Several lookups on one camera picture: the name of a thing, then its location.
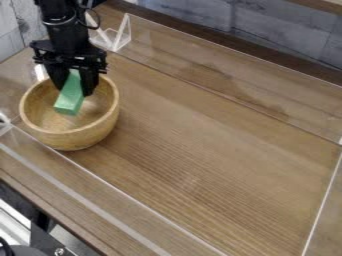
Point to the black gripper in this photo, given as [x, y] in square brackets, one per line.
[68, 47]

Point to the green rectangular block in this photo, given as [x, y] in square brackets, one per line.
[72, 97]

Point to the wooden bowl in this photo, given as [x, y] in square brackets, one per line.
[66, 132]

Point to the clear acrylic corner bracket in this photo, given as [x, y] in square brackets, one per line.
[113, 39]

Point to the black metal table bracket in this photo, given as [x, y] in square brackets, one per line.
[44, 241]

